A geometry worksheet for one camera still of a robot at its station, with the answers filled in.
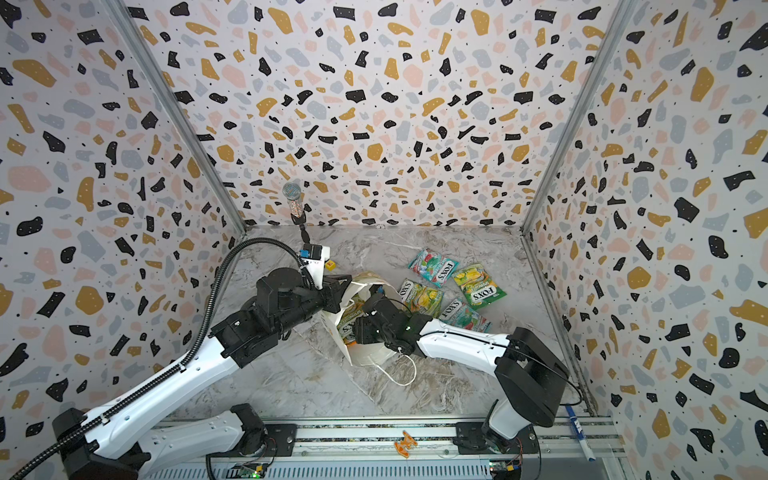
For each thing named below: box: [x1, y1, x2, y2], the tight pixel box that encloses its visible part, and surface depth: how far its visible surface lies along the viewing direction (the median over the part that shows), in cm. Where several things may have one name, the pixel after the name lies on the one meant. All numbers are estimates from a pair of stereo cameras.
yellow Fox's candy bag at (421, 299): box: [398, 278, 445, 318], surface depth 102 cm
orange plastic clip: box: [394, 430, 418, 458], surface depth 75 cm
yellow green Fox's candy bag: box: [453, 263, 507, 310], surface depth 104 cm
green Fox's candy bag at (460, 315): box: [439, 299, 492, 333], surface depth 97 cm
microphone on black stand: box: [282, 181, 311, 245], surface depth 90 cm
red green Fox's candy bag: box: [408, 248, 460, 288], surface depth 108 cm
